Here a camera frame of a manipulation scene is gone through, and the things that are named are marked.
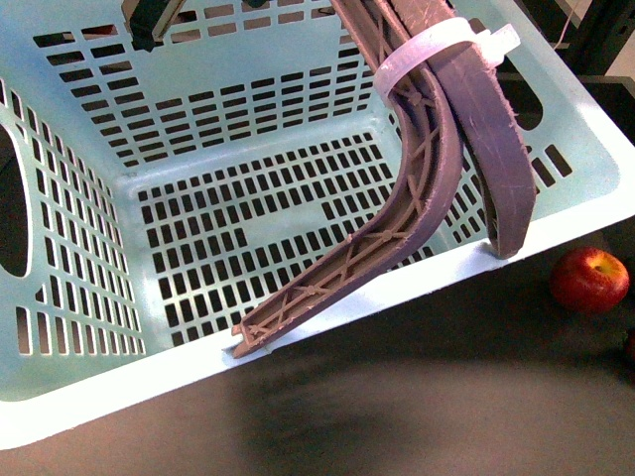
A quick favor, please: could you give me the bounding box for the red apple by post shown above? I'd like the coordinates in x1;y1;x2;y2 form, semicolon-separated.
549;247;631;314

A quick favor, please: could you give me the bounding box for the white zip tie right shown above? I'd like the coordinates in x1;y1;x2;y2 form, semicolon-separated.
373;17;521;107

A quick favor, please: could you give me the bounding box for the light blue plastic basket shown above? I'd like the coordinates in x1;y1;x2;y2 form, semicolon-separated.
1;1;634;449

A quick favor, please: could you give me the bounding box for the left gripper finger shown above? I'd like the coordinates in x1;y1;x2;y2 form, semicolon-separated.
122;0;186;52

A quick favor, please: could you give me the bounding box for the brown basket handle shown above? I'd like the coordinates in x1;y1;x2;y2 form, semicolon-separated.
233;1;536;358

